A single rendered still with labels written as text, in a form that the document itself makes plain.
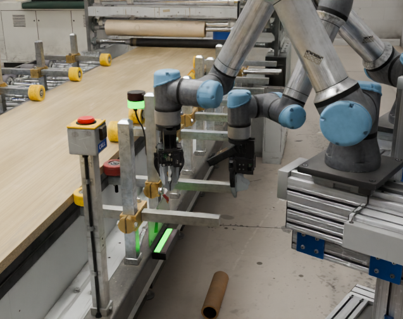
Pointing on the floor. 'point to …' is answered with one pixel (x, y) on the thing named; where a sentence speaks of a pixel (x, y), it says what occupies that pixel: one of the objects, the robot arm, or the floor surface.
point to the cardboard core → (215, 295)
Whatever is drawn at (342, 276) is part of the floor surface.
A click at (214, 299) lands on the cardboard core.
